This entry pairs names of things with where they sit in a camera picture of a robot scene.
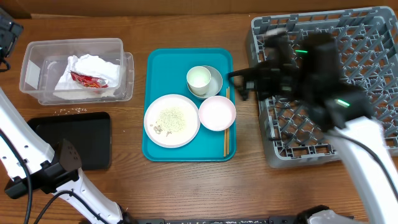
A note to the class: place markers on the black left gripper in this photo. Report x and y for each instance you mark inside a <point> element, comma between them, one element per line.
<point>9,33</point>

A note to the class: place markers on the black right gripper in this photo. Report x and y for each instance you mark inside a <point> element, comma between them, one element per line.
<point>260,74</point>

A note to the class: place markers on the wooden chopstick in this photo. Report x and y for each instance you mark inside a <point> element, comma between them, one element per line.
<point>227,130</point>
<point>224,150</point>

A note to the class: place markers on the pink small bowl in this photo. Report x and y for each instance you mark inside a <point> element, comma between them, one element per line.
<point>217,113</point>

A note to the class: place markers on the red snack wrapper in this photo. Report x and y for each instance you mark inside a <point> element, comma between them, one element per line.
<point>97,84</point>

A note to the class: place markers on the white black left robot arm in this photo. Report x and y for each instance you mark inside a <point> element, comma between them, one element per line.
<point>31,163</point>

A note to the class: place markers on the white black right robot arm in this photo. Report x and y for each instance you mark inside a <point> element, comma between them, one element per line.
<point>342,111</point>

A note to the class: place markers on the clear plastic waste bin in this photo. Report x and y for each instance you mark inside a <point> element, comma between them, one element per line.
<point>45,62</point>

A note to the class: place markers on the grey dishwasher rack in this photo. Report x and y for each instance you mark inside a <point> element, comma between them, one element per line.
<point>367,45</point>

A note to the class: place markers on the grey-green small bowl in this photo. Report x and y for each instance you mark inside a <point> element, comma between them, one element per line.
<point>215,86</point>

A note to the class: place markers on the white plastic cup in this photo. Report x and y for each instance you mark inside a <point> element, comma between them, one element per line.
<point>198,79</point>

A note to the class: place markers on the white crumpled paper towel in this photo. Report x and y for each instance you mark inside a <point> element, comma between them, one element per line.
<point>89,65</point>

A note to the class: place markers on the teal serving tray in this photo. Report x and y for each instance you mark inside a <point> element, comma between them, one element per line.
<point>166,74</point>

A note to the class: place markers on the large white dirty plate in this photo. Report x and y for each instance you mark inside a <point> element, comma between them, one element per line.
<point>171,121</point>

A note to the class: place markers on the scattered rice crumbs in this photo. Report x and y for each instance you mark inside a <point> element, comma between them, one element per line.
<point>66,111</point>

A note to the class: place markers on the black rectangular tray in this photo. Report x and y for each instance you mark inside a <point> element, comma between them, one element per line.
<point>90,134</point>

